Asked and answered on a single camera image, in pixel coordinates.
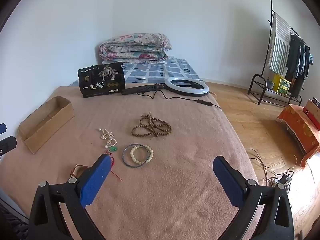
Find tan flat box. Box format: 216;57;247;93
305;97;320;117

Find red cord bracelet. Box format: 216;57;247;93
71;164;89;178

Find folded floral quilt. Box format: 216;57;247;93
98;33;173;64

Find hanging dark clothes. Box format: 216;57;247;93
285;34;312;98

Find cardboard box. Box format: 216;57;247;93
18;96;75;155

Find brown wooden bead necklace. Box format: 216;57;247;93
131;112;172;137

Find grey patterned bed sheet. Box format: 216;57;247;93
121;57;208;84

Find green jade pendant red cord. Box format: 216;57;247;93
107;146;124;183

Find white pearl necklace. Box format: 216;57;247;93
100;129;116;147

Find pale bead bracelet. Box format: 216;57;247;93
130;145;153;165

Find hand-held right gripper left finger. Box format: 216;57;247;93
26;153;112;240

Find black snack bag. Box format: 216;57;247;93
77;62;126;98

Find yellow box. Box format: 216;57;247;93
272;74;282;92

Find white ring light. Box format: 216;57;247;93
164;76;209;98

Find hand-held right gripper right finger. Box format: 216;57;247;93
212;156;294;240

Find black metal clothes rack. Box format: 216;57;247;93
247;0;313;105

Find power strip with cables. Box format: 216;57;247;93
249;148;300;189

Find black folded tripod stand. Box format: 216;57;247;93
121;83;165;96

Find dark patterned cloth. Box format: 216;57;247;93
0;202;28;240

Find green box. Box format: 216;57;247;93
279;77;291;95

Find red flat box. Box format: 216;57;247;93
302;107;320;131

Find black ring light cable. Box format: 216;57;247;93
136;89;223;110

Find orange covered low table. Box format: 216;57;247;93
277;104;320;169

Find blue-grey bangle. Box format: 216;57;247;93
122;144;153;167

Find striped towel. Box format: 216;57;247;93
269;12;292;75

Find pink-brown blanket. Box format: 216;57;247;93
0;85;258;240

